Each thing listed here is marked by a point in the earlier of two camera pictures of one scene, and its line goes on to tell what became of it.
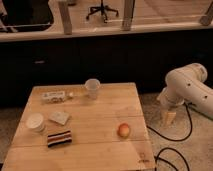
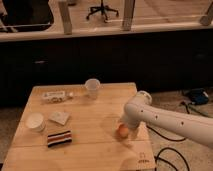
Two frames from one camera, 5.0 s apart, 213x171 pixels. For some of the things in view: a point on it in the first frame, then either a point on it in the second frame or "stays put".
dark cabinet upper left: x=27 y=16 stays put
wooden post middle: x=126 y=24 stays put
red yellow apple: x=124 y=130 stays put
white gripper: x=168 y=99 -> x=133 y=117
